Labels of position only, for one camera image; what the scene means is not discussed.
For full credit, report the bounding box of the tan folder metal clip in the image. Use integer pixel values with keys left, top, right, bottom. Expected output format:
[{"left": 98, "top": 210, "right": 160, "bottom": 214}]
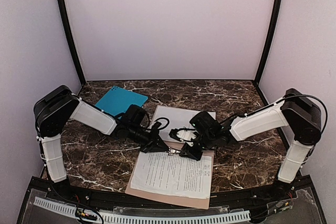
[{"left": 168, "top": 148, "right": 181, "bottom": 155}]

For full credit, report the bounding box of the printed paper sheet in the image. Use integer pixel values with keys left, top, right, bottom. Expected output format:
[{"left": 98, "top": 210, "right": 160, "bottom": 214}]
[
  {"left": 151, "top": 105, "right": 200, "bottom": 142},
  {"left": 130, "top": 153, "right": 213, "bottom": 199}
]

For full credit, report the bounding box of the tan brown folder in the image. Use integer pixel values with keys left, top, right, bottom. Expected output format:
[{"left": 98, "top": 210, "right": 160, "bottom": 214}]
[{"left": 125, "top": 141, "right": 214, "bottom": 209}]

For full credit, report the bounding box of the teal folder with black inside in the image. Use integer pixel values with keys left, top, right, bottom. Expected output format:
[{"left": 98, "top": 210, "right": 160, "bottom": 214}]
[{"left": 95, "top": 86, "right": 148, "bottom": 116}]

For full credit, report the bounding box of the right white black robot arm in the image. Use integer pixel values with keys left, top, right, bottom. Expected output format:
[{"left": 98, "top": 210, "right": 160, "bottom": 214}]
[{"left": 170, "top": 88, "right": 328, "bottom": 189}]

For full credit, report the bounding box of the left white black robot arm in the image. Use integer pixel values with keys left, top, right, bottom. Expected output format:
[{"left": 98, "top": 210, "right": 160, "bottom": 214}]
[{"left": 33, "top": 85, "right": 169, "bottom": 184}]

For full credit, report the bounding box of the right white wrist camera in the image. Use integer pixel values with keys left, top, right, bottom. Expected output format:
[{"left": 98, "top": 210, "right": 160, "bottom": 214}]
[{"left": 169, "top": 127, "right": 197, "bottom": 143}]

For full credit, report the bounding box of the black front rail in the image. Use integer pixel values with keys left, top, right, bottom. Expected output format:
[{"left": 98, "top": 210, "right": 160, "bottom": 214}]
[{"left": 18, "top": 176, "right": 323, "bottom": 223}]

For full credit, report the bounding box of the white slotted cable duct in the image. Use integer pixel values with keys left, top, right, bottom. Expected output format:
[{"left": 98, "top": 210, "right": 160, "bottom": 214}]
[{"left": 33, "top": 197, "right": 251, "bottom": 223}]

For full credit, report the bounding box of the left black frame post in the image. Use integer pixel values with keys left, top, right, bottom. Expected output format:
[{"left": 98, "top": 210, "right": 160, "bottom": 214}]
[{"left": 57, "top": 0, "right": 86, "bottom": 87}]

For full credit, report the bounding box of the black frame post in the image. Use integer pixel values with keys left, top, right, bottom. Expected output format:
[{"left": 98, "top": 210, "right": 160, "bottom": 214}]
[
  {"left": 254, "top": 0, "right": 282, "bottom": 86},
  {"left": 57, "top": 0, "right": 86, "bottom": 87}
]

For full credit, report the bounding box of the right black frame post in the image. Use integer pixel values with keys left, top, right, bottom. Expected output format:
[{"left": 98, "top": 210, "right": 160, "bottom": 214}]
[{"left": 254, "top": 0, "right": 282, "bottom": 86}]

